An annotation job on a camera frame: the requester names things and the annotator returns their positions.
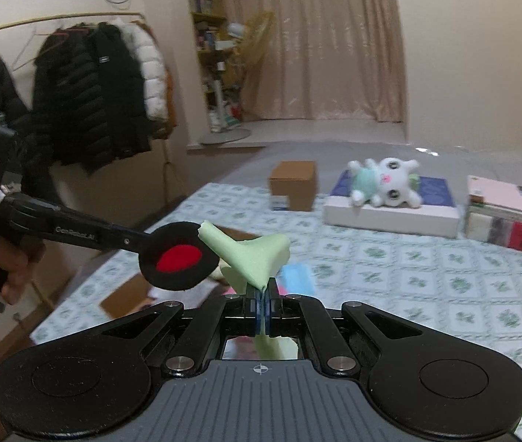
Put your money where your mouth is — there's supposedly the small closed cardboard box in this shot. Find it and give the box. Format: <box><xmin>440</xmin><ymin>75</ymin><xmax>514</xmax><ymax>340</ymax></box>
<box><xmin>269</xmin><ymin>161</ymin><xmax>318</xmax><ymax>211</ymax></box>

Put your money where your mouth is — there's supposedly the white bunny plush toy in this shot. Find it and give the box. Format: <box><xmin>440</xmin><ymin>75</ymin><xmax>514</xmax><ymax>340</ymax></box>
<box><xmin>347</xmin><ymin>157</ymin><xmax>423</xmax><ymax>208</ymax></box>

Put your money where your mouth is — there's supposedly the stack of books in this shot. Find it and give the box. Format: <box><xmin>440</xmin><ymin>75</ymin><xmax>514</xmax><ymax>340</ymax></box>
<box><xmin>464</xmin><ymin>175</ymin><xmax>522</xmax><ymax>252</ymax></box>

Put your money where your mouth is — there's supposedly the wooden bookshelf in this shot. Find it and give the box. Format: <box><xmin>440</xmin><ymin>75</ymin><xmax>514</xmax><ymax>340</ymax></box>
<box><xmin>188</xmin><ymin>0</ymin><xmax>242</xmax><ymax>136</ymax></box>

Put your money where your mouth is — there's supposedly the light green cloth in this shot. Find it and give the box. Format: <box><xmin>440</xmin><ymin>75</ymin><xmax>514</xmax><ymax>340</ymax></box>
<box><xmin>198</xmin><ymin>221</ymin><xmax>294</xmax><ymax>360</ymax></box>

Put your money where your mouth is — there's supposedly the beige curtain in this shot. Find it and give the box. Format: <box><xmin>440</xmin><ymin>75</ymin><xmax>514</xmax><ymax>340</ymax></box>
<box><xmin>223</xmin><ymin>0</ymin><xmax>406</xmax><ymax>122</ymax></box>

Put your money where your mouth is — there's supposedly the floral green white tablecloth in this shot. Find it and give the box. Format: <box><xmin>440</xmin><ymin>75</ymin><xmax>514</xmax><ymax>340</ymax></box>
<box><xmin>28</xmin><ymin>182</ymin><xmax>522</xmax><ymax>442</ymax></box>

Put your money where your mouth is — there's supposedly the black red round pad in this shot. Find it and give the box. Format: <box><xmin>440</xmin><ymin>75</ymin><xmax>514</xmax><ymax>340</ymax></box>
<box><xmin>138</xmin><ymin>221</ymin><xmax>220</xmax><ymax>291</ymax></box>

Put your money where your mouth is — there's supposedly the standing electric fan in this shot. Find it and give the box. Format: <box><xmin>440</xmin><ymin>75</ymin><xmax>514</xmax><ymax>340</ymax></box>
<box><xmin>199</xmin><ymin>11</ymin><xmax>276</xmax><ymax>147</ymax></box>

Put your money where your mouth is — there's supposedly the white puffer jacket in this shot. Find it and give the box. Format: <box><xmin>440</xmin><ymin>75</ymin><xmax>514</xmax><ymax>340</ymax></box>
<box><xmin>113</xmin><ymin>18</ymin><xmax>168</xmax><ymax>122</ymax></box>

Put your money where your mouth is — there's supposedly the black puffer jacket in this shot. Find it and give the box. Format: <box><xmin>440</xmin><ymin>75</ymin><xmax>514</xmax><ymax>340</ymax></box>
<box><xmin>29</xmin><ymin>22</ymin><xmax>151</xmax><ymax>175</ymax></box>

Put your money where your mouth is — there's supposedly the person's left hand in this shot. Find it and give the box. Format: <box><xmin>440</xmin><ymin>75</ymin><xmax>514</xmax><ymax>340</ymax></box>
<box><xmin>0</xmin><ymin>236</ymin><xmax>46</xmax><ymax>304</ymax></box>

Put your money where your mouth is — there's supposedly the clothes rack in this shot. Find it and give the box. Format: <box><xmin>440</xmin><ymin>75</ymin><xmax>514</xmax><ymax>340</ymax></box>
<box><xmin>0</xmin><ymin>11</ymin><xmax>177</xmax><ymax>201</ymax></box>

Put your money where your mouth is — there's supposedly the open cardboard tray box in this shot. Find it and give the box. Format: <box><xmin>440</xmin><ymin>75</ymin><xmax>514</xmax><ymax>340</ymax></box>
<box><xmin>99</xmin><ymin>224</ymin><xmax>262</xmax><ymax>320</ymax></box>

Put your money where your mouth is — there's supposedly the white and blue flat box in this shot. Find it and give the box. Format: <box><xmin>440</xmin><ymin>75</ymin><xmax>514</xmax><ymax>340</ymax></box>
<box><xmin>323</xmin><ymin>170</ymin><xmax>460</xmax><ymax>238</ymax></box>

